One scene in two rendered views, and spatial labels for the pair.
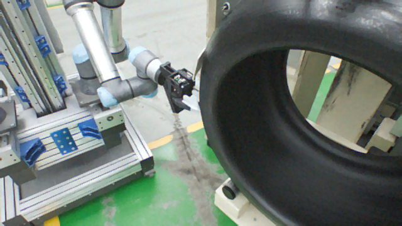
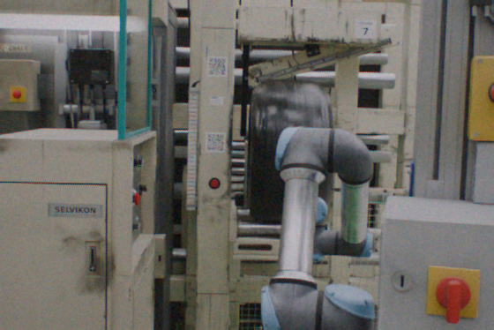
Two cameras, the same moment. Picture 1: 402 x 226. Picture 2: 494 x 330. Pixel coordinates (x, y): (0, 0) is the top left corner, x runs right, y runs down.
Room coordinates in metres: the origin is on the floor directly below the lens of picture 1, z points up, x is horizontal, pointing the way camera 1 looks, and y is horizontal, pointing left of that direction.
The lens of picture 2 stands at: (2.33, 1.41, 1.38)
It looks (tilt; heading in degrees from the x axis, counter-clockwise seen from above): 5 degrees down; 224
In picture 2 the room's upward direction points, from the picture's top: 2 degrees clockwise
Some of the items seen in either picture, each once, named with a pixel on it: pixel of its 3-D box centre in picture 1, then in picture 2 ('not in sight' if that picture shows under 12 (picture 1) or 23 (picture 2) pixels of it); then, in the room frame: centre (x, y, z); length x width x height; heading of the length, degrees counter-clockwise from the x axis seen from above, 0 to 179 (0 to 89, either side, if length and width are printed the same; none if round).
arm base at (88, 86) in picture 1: (93, 78); not in sight; (1.10, 0.56, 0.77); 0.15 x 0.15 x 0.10
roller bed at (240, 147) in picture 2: not in sight; (225, 172); (0.29, -0.72, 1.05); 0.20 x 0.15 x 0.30; 136
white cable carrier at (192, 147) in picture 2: not in sight; (193, 148); (0.68, -0.50, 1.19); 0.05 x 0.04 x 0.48; 46
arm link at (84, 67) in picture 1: (88, 58); (346, 316); (1.10, 0.55, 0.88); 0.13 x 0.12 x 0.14; 123
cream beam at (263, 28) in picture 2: not in sight; (307, 27); (0.10, -0.42, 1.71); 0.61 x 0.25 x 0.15; 136
